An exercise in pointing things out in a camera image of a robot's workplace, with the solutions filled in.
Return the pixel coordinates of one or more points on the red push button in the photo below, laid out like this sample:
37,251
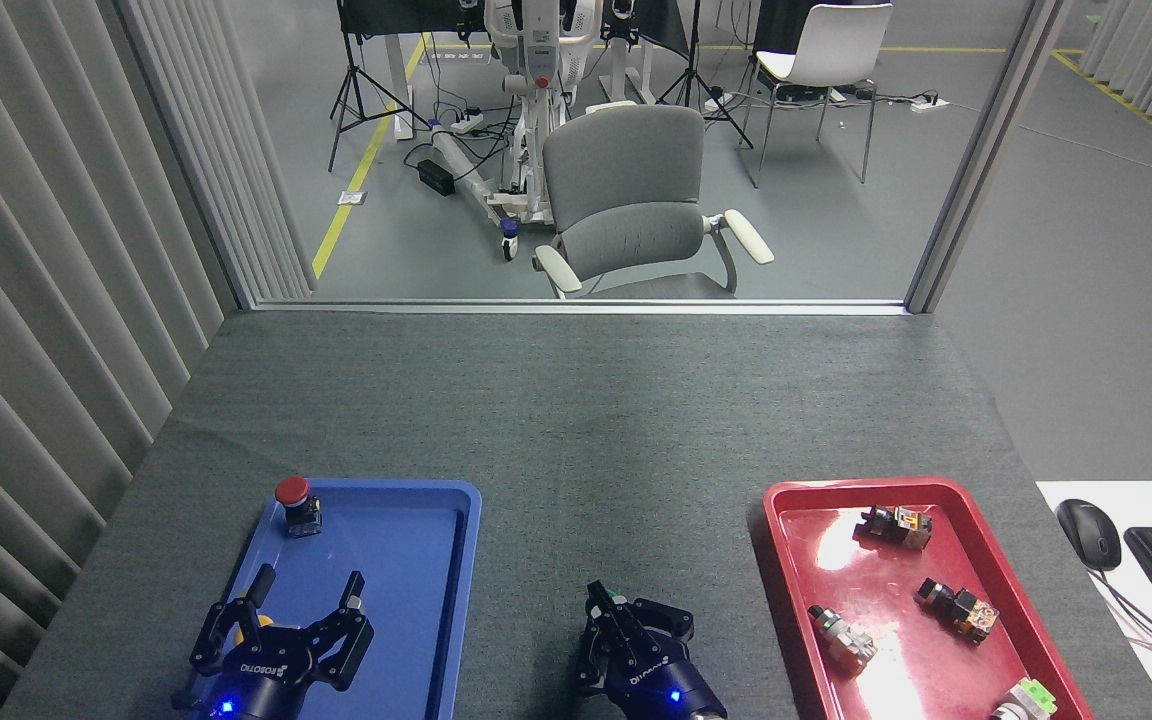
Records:
292,492

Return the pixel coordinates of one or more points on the white power strip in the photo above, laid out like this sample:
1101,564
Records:
929,103
467,123

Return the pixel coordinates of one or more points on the red plastic tray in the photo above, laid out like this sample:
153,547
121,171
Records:
896,600

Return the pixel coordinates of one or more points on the black tripod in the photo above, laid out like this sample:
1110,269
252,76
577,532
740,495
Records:
354,75
693,60

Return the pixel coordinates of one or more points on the silver table rail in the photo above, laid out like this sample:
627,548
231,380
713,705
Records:
576,307

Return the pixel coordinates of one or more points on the black computer mouse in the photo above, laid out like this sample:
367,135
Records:
1089,533

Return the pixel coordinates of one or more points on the silver selector switch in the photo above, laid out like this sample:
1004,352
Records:
841,638

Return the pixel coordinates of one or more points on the grey vertical blinds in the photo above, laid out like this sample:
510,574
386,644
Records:
36,300
1151,60

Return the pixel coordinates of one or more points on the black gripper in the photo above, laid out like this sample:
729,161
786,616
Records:
256,685
661,685

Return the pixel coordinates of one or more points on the blue plastic tray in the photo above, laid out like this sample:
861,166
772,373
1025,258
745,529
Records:
406,600

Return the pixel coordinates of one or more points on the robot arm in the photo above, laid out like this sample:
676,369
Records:
708,715

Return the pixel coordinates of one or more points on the green white switch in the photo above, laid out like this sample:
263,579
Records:
1031,697

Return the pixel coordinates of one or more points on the grey office chair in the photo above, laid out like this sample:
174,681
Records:
626,170

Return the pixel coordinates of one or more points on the yellow push button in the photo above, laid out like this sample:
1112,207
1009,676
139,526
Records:
262,623

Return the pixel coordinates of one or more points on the white stand on wheels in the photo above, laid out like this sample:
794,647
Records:
536,120

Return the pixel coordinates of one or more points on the black power adapter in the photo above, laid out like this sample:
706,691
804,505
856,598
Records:
436,177

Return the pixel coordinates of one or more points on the silver post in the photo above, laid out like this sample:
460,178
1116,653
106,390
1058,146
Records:
986,150

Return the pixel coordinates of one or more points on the white plastic chair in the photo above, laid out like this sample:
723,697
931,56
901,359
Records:
836,45

